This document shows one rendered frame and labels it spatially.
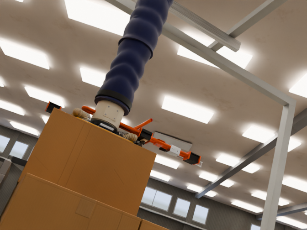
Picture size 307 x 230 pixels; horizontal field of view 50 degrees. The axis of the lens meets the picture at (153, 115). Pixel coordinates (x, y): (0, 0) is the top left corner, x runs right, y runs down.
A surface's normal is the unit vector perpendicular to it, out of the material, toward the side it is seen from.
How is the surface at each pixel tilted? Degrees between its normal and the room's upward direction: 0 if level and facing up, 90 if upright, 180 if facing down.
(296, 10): 180
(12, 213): 90
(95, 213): 90
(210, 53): 90
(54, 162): 90
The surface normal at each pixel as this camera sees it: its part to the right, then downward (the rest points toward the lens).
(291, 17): -0.32, 0.87
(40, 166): 0.39, -0.26
